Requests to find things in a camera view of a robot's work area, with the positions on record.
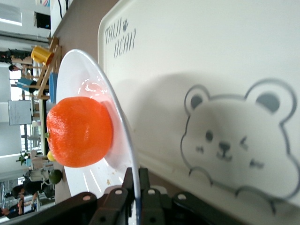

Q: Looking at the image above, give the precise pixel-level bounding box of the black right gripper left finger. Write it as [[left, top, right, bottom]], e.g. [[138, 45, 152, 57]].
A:
[[89, 167, 136, 225]]

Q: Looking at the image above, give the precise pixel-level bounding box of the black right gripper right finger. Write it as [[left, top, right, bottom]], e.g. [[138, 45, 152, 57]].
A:
[[139, 167, 166, 225]]

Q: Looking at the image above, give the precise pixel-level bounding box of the orange fruit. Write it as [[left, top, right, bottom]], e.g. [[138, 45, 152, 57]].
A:
[[46, 96, 114, 168]]

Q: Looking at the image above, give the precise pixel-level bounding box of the white round plate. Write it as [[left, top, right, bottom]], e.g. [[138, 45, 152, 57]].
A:
[[56, 49, 142, 225]]

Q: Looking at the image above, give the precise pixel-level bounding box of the dark green avocado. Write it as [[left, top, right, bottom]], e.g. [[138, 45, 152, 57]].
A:
[[48, 169, 63, 185]]

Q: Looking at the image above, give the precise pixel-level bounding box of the person in dark clothes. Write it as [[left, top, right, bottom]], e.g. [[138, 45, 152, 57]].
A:
[[0, 184, 40, 219]]

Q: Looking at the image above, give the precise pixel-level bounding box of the blue bowl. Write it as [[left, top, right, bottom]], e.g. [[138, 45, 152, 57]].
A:
[[48, 72, 59, 105]]

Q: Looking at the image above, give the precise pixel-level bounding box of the whiteboard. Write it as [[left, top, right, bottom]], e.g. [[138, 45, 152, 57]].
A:
[[7, 100, 32, 126]]

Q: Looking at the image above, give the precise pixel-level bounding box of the wooden mug rack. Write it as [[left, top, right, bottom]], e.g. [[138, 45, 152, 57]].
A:
[[32, 37, 62, 101]]

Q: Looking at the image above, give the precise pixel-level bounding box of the cream tray with bear print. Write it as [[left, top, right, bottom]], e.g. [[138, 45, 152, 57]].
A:
[[97, 0, 300, 225]]

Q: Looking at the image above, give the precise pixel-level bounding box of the yellow mug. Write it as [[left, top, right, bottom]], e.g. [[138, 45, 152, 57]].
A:
[[30, 45, 55, 67]]

